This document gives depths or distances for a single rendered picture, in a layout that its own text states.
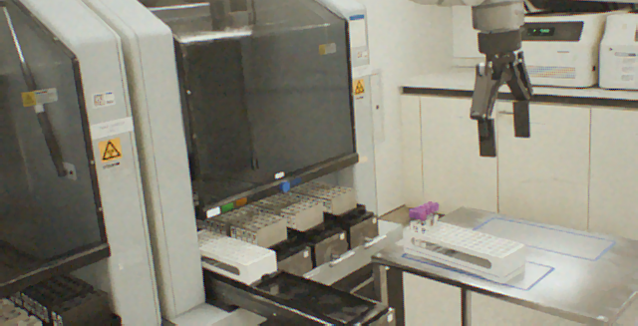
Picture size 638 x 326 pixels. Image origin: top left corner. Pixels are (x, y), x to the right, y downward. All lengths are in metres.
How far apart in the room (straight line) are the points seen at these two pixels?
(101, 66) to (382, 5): 2.68
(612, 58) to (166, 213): 2.46
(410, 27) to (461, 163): 0.90
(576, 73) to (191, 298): 2.42
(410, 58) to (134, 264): 2.91
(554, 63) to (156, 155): 2.47
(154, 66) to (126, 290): 0.52
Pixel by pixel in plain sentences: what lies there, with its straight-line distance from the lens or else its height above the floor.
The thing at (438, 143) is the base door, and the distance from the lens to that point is 4.03.
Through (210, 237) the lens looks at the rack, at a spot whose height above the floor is 0.86.
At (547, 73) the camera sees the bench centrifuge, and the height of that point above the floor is 0.98.
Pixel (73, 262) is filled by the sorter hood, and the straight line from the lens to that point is 1.49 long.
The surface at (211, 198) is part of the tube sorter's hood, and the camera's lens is 1.68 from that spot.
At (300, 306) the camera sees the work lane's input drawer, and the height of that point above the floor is 0.82.
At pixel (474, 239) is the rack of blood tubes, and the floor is 0.88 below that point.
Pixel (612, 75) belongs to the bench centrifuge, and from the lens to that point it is 3.51.
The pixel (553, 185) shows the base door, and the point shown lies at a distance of 3.74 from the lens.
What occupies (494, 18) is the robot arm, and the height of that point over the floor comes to 1.43.
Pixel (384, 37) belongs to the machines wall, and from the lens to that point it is 3.98.
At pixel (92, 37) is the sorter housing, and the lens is 1.49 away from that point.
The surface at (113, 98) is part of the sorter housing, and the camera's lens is 1.51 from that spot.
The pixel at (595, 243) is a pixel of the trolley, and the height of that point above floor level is 0.82.
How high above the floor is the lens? 1.51
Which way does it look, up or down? 14 degrees down
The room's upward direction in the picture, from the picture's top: 4 degrees counter-clockwise
